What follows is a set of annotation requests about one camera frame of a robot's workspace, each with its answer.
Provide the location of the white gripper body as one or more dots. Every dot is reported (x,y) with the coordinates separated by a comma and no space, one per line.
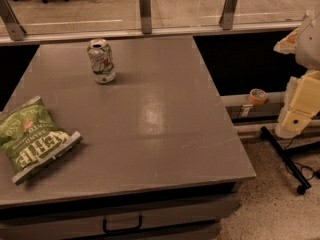
(309,45)

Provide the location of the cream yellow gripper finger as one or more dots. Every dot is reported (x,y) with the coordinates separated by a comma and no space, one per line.
(307,101)

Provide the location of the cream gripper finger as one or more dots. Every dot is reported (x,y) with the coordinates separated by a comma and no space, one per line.
(287,45)

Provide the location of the green white 7up can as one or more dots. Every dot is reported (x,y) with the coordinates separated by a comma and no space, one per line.
(100,56)

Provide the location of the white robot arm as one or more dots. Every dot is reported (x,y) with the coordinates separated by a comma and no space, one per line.
(307,52)

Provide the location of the orange tape roll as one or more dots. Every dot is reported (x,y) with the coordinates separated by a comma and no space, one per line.
(257,96)

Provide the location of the black stand base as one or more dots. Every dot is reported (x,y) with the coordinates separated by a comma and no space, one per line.
(286,155)

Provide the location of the grey cabinet drawer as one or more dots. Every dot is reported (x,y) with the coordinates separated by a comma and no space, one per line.
(196,218)

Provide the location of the green kettle chips bag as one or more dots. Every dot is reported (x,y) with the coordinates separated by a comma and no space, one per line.
(32,140)

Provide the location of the right metal bracket post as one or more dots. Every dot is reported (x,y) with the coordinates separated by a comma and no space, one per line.
(228,12)

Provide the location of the metal bracket post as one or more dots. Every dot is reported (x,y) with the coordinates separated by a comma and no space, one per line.
(228,12)
(145,16)
(15,30)

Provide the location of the middle metal bracket post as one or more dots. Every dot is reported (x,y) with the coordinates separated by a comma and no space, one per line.
(145,16)

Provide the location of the black drawer handle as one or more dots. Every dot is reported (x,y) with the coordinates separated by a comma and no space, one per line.
(121,224)

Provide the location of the left metal bracket post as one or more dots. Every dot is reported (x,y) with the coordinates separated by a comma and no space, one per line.
(15,30)

